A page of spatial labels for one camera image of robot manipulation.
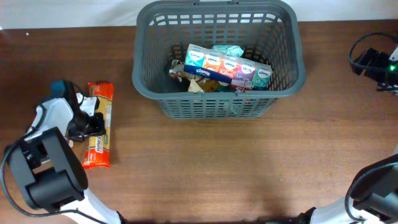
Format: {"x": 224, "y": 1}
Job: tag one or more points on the orange spaghetti packet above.
{"x": 98, "y": 152}

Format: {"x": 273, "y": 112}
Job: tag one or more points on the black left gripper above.
{"x": 100, "y": 127}

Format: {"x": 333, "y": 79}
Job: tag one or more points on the grey plastic shopping basket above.
{"x": 267, "y": 31}

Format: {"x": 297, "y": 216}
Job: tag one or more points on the beige brown snack bag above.
{"x": 196, "y": 82}

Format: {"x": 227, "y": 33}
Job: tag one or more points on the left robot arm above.
{"x": 41, "y": 175}

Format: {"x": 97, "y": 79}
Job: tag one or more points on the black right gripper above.
{"x": 379, "y": 58}

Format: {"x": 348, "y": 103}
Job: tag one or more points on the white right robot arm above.
{"x": 372, "y": 195}

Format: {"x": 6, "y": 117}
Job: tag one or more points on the green Nescafe coffee bag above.
{"x": 232, "y": 88}

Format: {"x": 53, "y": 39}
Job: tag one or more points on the light teal wipes packet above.
{"x": 233, "y": 50}

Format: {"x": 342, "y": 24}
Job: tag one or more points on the white tissue multipack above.
{"x": 233, "y": 70}

